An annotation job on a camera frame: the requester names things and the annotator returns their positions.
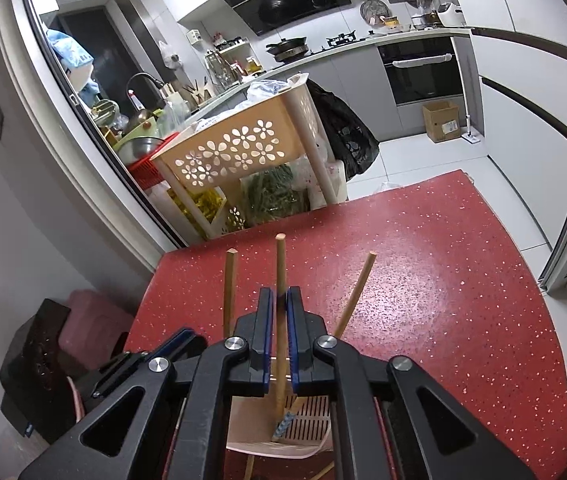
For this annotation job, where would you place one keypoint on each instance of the wooden chopstick one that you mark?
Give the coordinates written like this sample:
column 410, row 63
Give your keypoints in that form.
column 229, row 291

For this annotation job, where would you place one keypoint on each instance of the kitchen faucet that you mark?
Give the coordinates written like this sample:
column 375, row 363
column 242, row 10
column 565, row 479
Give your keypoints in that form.
column 143, row 91

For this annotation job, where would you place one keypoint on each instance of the steel bowl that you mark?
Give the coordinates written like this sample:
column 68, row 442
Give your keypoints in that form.
column 133, row 150

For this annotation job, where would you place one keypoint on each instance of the wooden chopstick four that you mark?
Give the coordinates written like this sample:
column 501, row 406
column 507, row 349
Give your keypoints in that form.
column 276, row 468

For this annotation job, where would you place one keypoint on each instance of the black built-in oven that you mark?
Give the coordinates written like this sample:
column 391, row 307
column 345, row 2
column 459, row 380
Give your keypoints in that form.
column 421, row 69

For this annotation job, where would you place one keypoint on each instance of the yellow cooking oil bottle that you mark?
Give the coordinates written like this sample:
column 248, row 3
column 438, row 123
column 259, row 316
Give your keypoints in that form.
column 209, row 202

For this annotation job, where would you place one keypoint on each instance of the white refrigerator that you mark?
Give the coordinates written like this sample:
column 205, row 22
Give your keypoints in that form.
column 521, row 51

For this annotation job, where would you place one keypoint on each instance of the pink chair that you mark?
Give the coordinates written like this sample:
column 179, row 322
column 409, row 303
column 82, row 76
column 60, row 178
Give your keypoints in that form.
column 93, row 328

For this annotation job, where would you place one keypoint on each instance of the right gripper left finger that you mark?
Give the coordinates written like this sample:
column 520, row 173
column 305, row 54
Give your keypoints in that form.
column 169, row 420

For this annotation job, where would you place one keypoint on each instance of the red plastic basket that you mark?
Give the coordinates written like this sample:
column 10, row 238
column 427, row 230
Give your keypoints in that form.
column 144, row 172

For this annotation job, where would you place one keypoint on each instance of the wooden chopstick two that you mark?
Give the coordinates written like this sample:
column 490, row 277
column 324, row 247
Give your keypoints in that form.
column 358, row 289

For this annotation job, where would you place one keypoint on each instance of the bag of green vegetables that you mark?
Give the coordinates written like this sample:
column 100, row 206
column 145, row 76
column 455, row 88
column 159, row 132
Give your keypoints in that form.
column 272, row 194

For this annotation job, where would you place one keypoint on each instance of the beige utensil holder caddy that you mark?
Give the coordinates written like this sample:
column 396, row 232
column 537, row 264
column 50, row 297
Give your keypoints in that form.
column 302, row 430

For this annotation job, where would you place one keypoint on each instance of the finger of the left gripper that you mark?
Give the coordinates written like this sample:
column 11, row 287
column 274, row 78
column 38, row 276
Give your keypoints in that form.
column 183, row 344

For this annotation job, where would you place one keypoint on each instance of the beige flower-pattern storage cart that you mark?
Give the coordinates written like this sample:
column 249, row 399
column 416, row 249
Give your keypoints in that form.
column 267, row 134

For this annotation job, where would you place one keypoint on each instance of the black wok on stove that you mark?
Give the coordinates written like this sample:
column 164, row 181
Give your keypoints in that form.
column 288, row 50

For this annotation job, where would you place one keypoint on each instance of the cardboard box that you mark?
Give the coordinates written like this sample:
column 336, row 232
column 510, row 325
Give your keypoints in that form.
column 441, row 120

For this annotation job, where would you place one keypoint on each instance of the black garbage bag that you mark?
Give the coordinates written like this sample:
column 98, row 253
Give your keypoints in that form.
column 351, row 141

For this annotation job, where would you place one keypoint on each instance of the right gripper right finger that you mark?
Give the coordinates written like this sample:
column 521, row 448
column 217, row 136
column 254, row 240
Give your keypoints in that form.
column 389, row 419

